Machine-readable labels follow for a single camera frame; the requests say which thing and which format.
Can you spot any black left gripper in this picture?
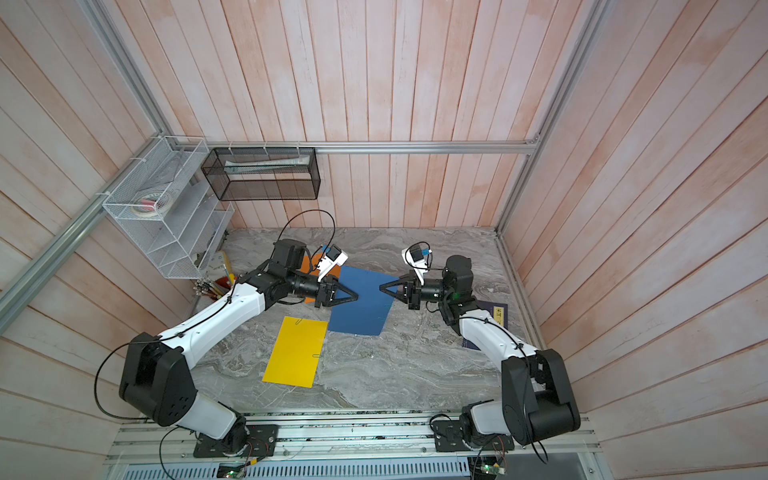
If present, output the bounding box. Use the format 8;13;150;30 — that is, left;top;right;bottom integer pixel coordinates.
287;270;359;309

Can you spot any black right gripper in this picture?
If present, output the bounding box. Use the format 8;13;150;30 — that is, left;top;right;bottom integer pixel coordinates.
383;275;456;315

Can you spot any blue paper document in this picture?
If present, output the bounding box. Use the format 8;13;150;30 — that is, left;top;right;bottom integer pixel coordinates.
328;267;396;336

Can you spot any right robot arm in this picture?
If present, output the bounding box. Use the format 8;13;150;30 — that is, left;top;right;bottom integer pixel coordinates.
379;246;581;446

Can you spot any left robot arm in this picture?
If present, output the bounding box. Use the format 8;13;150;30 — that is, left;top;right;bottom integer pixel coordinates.
119;239;358;456

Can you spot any orange paper document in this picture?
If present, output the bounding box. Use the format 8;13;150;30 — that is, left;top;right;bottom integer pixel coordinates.
301;252;342;279

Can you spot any yellow paper document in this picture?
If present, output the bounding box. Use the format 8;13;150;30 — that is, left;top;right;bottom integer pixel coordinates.
262;317;328;388

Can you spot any dark navy book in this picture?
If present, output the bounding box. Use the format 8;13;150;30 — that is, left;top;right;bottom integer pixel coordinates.
476;300;509;328

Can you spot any red pen holder cup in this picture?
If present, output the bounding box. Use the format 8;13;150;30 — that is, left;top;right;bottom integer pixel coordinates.
208;274;236;298

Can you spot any paper in black basket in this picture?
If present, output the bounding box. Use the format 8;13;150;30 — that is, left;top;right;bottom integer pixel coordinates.
224;157;308;175

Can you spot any tape roll in shelf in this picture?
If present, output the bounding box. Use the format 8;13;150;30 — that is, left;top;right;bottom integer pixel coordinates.
130;190;172;218

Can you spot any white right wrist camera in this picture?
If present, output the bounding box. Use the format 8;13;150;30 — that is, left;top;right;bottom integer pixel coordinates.
401;241;432;285

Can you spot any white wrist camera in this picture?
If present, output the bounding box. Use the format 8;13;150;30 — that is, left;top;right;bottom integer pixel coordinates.
316;245;348;280
401;241;432;285

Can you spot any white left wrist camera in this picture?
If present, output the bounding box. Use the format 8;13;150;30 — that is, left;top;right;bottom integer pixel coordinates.
316;245;348;280

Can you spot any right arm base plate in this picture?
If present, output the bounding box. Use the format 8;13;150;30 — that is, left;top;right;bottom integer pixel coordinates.
428;414;515;452

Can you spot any black wire mesh basket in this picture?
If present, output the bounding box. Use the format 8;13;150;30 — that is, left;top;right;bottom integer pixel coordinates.
201;146;321;201

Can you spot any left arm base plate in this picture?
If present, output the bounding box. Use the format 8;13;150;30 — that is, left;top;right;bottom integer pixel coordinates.
193;422;279;459

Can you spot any white wire mesh shelf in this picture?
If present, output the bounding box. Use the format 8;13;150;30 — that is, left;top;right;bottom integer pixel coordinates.
103;136;234;280

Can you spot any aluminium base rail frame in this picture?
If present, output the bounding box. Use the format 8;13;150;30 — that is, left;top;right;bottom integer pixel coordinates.
103;410;612;479

